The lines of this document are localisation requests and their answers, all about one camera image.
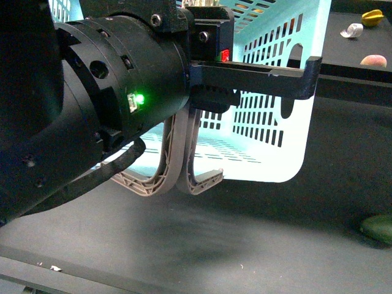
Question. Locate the pale peach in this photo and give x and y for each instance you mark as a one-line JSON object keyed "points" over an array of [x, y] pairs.
{"points": [[374, 60]]}

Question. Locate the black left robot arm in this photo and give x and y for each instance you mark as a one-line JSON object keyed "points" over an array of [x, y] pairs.
{"points": [[76, 97]]}

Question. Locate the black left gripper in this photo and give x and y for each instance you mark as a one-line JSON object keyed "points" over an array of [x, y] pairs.
{"points": [[201, 70]]}

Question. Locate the white tape roll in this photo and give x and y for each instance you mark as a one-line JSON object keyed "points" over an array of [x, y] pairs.
{"points": [[354, 30]]}

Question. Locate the yellow star fruit right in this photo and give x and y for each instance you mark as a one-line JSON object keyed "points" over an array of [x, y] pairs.
{"points": [[372, 18]]}

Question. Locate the green avocado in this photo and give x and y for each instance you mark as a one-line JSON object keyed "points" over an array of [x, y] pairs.
{"points": [[377, 227]]}

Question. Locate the light blue plastic basket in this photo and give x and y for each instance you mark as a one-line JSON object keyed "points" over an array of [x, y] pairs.
{"points": [[264, 137]]}

